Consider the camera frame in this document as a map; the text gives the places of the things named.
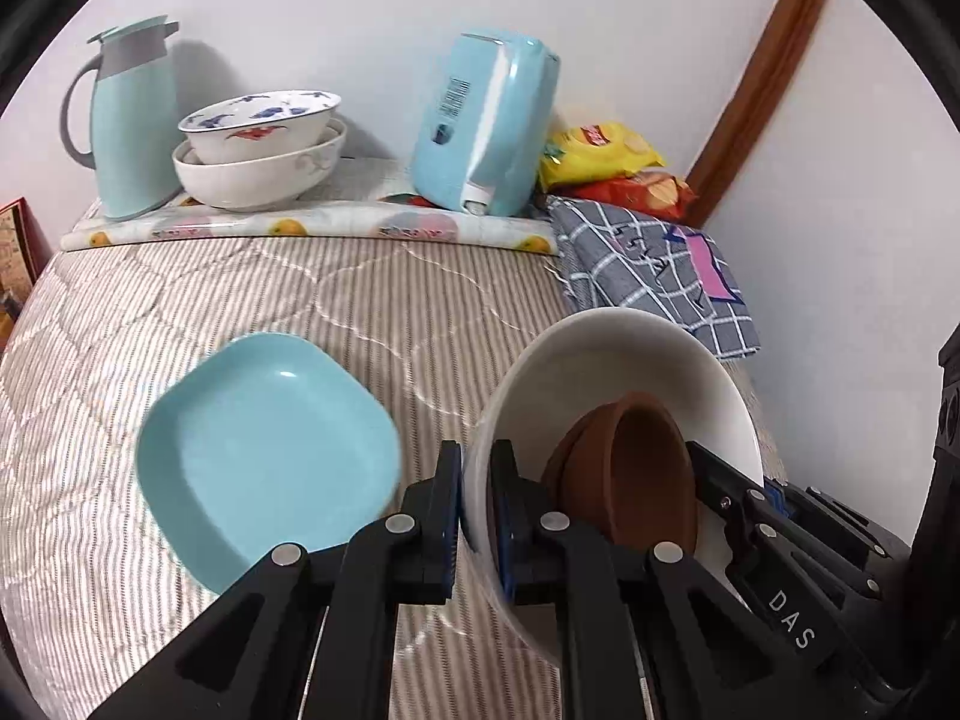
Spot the light blue thermos jug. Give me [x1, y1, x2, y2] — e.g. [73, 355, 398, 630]
[60, 15, 181, 222]

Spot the yellow chip bag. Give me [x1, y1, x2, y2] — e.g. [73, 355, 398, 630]
[538, 122, 667, 192]

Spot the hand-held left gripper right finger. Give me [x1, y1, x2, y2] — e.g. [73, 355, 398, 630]
[487, 439, 818, 720]

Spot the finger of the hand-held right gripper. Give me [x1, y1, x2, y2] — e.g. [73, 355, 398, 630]
[750, 484, 890, 601]
[686, 441, 848, 680]

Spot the plain white bowl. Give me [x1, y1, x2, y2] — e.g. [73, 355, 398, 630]
[461, 307, 766, 668]

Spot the red chip bag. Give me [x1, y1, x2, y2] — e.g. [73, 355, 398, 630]
[577, 169, 698, 226]

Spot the light blue square plate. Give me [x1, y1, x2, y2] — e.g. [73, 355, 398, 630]
[135, 332, 402, 595]

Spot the light blue toaster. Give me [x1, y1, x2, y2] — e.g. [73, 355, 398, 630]
[410, 31, 561, 217]

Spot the rolled fruit print tablecloth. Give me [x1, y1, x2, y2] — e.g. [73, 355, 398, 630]
[60, 199, 560, 256]

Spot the white bowl with grey pattern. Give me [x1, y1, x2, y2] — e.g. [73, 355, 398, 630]
[172, 118, 348, 212]

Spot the wooden door frame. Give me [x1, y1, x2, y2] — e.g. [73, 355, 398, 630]
[686, 0, 833, 230]

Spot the red and blue patterned bowl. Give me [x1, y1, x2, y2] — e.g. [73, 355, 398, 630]
[178, 90, 342, 164]

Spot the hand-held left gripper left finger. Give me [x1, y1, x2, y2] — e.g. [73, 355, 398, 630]
[86, 439, 462, 720]

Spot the grey checked cloth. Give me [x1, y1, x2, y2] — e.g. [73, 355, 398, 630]
[546, 195, 762, 361]

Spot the small brown bowl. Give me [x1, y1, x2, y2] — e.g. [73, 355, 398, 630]
[559, 390, 702, 563]
[541, 401, 623, 518]

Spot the striped quilt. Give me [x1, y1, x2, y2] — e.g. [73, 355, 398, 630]
[0, 157, 788, 720]

